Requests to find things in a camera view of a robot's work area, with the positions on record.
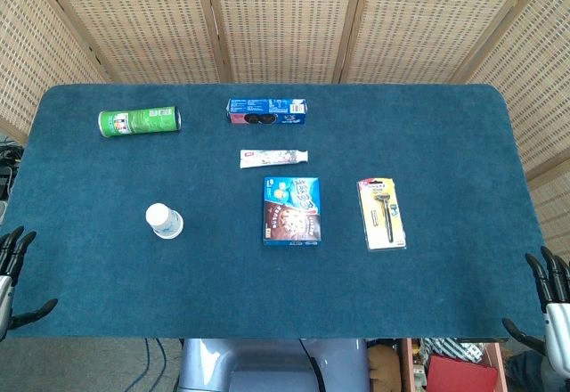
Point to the grey-blue robot base body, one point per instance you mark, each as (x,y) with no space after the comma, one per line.
(249,365)

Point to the green cylindrical snack can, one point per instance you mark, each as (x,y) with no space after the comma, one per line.
(138,121)

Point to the white toothpaste tube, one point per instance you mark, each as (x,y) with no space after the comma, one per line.
(271,158)

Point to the blue Oreo cookie box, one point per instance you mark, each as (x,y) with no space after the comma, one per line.
(267,112)

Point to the yellow razor blister pack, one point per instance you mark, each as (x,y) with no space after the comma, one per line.
(383,214)

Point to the pink plastic crate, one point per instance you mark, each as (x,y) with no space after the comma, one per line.
(407,365)

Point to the woven bamboo screen panel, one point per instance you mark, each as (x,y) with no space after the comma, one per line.
(285,22)
(534,98)
(142,22)
(418,22)
(35,53)

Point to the red box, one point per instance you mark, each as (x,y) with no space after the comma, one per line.
(458,374)

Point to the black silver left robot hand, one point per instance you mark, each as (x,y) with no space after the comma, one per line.
(5,294)

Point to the blue carpet table mat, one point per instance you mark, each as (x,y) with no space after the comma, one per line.
(222,285)

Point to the white paper cup blue flower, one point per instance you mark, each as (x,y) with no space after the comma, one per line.
(158,215)
(172,235)

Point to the striped cloth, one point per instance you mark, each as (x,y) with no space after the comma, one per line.
(450,348)

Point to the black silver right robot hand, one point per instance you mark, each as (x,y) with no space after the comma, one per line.
(559,329)

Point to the blue chocolate chip cookie box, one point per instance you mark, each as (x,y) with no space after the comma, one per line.
(291,211)

